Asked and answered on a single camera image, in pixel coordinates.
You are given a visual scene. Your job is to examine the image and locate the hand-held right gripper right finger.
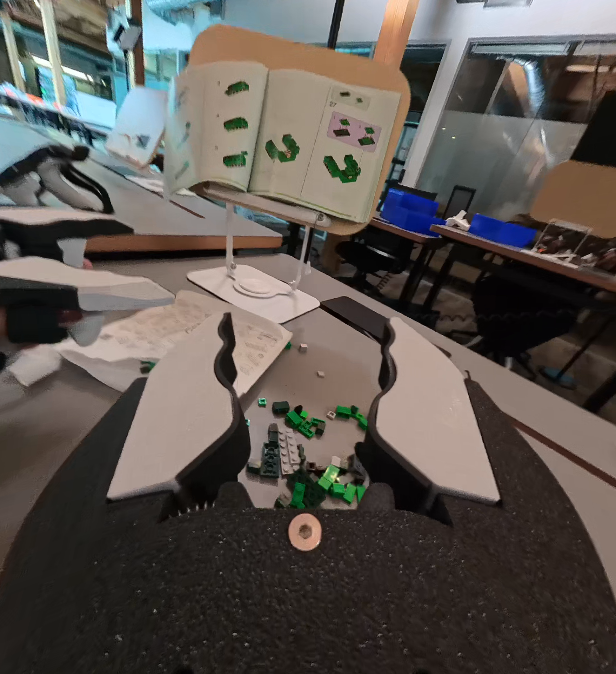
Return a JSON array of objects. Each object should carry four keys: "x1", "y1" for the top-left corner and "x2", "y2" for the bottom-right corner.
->
[{"x1": 353, "y1": 316, "x2": 501, "y2": 510}]

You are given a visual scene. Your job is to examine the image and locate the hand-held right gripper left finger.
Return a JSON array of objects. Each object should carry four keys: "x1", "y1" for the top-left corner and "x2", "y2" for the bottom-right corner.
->
[{"x1": 106, "y1": 312, "x2": 252, "y2": 509}]

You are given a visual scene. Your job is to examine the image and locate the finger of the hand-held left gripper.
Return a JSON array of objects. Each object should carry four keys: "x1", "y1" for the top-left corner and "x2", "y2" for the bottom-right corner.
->
[
  {"x1": 0, "y1": 257, "x2": 175, "y2": 346},
  {"x1": 0, "y1": 205, "x2": 135, "y2": 261}
]

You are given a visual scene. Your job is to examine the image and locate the pile of green toy bricks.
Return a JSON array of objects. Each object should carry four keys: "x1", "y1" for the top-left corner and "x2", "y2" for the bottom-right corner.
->
[{"x1": 245, "y1": 397, "x2": 370, "y2": 509}]

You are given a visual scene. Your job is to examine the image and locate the grey desk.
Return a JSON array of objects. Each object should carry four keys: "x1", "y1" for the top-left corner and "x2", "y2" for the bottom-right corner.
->
[{"x1": 0, "y1": 253, "x2": 616, "y2": 674}]

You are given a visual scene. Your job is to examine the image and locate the white paper sheet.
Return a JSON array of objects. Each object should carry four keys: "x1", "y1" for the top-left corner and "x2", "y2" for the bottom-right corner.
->
[{"x1": 9, "y1": 289, "x2": 294, "y2": 396}]

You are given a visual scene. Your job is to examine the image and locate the white booklet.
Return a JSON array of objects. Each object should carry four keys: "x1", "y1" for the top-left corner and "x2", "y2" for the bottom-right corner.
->
[{"x1": 105, "y1": 86, "x2": 170, "y2": 170}]

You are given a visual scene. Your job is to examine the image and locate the black smartphone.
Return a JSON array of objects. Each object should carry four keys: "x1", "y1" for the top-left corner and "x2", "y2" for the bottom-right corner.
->
[{"x1": 320, "y1": 295, "x2": 394, "y2": 344}]

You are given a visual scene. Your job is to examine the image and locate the white book stand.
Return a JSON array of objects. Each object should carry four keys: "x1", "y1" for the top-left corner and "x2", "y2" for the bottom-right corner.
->
[{"x1": 186, "y1": 184, "x2": 336, "y2": 325}]

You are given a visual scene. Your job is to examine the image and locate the black swivel chair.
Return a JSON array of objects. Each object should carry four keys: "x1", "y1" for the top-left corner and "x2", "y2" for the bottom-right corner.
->
[{"x1": 336, "y1": 238, "x2": 395, "y2": 289}]

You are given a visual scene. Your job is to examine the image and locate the long brown table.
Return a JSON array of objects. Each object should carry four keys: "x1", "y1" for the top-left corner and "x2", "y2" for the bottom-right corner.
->
[{"x1": 430, "y1": 223, "x2": 616, "y2": 416}]

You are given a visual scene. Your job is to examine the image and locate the narrow brown table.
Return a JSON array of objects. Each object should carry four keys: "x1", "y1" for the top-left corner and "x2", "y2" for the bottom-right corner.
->
[{"x1": 368, "y1": 217, "x2": 446, "y2": 301}]

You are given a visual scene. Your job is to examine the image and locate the blue storage bin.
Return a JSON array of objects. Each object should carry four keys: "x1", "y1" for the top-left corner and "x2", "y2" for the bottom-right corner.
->
[
  {"x1": 497, "y1": 221, "x2": 538, "y2": 249},
  {"x1": 468, "y1": 213, "x2": 504, "y2": 239},
  {"x1": 386, "y1": 189, "x2": 439, "y2": 218},
  {"x1": 380, "y1": 203, "x2": 447, "y2": 233}
]

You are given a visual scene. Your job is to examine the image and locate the clear acrylic stand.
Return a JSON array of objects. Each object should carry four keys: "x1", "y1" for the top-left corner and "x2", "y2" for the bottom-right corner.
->
[{"x1": 530, "y1": 218, "x2": 594, "y2": 266}]

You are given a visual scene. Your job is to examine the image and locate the black mesh office chair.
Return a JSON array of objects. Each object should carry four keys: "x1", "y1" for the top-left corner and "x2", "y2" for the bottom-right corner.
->
[{"x1": 447, "y1": 185, "x2": 477, "y2": 218}]

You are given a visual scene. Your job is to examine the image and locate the brick instruction booklet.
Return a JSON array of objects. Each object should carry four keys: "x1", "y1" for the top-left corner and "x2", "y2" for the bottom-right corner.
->
[{"x1": 164, "y1": 60, "x2": 402, "y2": 225}]

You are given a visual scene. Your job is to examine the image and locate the black pole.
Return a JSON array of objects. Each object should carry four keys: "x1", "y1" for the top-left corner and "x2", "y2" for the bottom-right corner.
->
[{"x1": 327, "y1": 0, "x2": 347, "y2": 49}]

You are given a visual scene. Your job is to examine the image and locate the wooden pillar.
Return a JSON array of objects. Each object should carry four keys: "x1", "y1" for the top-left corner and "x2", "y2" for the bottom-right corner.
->
[{"x1": 373, "y1": 0, "x2": 420, "y2": 68}]

